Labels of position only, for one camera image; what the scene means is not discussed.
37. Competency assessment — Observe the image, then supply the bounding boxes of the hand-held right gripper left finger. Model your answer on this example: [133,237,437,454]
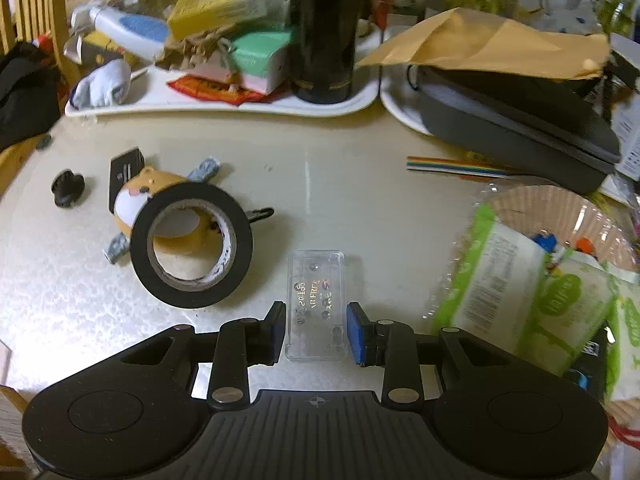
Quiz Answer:
[121,302,287,405]

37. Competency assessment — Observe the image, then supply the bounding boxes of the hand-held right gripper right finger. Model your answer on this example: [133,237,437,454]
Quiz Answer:
[346,302,508,405]

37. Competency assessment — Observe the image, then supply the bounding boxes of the clear plastic case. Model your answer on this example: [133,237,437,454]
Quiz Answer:
[285,249,350,361]

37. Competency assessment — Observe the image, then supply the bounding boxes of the dog-shaped orange white case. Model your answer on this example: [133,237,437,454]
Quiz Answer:
[112,166,275,256]

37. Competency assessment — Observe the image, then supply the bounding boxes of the green white wet wipes pack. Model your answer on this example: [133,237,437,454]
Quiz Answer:
[605,280,640,401]
[432,205,551,356]
[535,250,617,376]

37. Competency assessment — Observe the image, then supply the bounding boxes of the black tape roll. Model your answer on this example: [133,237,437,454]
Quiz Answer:
[130,182,254,309]

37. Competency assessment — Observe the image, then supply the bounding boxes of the green wet wipe packets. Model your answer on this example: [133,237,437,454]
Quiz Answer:
[465,184,640,411]

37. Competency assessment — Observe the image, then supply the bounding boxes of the black flat plate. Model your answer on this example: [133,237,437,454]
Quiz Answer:
[108,147,146,213]

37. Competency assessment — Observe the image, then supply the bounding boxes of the dark packet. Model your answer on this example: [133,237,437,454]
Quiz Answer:
[565,340,609,392]

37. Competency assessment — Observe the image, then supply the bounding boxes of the long white tray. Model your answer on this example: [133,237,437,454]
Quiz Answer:
[65,62,381,118]

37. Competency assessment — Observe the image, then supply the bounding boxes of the red packet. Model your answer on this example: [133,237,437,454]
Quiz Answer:
[167,75,273,106]

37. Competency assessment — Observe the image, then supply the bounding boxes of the black knob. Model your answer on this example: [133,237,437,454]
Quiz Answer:
[51,170,86,208]

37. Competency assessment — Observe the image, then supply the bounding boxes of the dark grey zip case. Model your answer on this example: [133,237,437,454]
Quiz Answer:
[415,65,623,196]

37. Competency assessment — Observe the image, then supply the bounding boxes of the green white box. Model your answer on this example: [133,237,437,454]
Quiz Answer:
[235,27,294,96]

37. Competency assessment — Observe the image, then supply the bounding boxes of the brown paper shred bundle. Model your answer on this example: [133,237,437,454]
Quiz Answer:
[165,30,241,83]

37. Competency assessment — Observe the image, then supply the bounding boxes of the black thermos bottle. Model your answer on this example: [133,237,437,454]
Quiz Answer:
[287,0,363,103]

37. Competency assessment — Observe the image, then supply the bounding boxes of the white sock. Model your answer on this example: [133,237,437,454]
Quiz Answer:
[70,58,132,110]

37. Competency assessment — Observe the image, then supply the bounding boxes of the brown paper envelope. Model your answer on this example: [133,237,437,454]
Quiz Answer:
[356,7,612,81]

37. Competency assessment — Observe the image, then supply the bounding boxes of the yellow box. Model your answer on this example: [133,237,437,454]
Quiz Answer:
[167,0,269,41]

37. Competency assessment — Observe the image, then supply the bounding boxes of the yellow black tube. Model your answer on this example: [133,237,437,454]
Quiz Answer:
[65,30,139,69]

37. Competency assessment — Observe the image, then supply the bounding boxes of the white blue spray bottle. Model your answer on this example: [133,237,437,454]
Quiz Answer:
[70,5,169,61]

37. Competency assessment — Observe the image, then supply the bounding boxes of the white carton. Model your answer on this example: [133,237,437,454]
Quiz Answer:
[611,35,640,181]

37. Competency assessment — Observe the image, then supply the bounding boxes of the black clothing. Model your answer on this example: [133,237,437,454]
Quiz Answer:
[0,42,63,151]

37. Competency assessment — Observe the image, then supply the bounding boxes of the white plastic bag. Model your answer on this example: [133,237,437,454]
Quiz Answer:
[535,5,606,37]

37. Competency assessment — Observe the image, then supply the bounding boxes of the wooden chair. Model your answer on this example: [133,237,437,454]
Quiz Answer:
[0,0,71,196]

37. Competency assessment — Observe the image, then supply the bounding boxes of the rainbow ribbon cable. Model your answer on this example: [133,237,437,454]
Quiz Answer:
[407,156,521,179]

